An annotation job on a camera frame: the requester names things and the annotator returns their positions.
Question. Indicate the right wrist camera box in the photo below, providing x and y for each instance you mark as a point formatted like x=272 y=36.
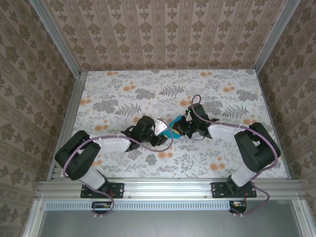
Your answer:
x=188 y=118

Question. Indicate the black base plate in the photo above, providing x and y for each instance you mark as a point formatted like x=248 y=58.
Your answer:
x=118 y=190
x=217 y=190

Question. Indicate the aluminium frame post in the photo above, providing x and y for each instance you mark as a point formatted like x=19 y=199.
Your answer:
x=56 y=39
x=276 y=34

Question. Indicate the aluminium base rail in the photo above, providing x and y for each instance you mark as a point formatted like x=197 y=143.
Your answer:
x=168 y=188

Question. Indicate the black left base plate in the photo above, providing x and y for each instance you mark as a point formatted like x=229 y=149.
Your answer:
x=118 y=190

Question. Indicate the aluminium lower frame bar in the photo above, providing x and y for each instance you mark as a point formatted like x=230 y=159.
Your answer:
x=34 y=219
x=304 y=219

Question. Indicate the grey metal panel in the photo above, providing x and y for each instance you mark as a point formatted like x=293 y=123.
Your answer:
x=168 y=224

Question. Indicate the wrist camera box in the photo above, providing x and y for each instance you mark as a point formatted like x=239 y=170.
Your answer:
x=161 y=127
x=188 y=118

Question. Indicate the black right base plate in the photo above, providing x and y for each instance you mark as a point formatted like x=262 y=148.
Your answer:
x=217 y=190

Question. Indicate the aluminium table side rail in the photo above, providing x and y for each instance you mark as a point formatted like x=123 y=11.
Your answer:
x=267 y=111
x=75 y=98

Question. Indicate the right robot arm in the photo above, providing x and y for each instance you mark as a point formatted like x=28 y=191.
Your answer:
x=254 y=148

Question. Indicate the blue cloth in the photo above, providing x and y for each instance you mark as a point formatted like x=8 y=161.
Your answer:
x=174 y=124

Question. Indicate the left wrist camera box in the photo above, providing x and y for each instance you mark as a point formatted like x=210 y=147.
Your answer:
x=161 y=127

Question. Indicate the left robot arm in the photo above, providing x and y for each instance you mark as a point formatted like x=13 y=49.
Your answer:
x=76 y=158

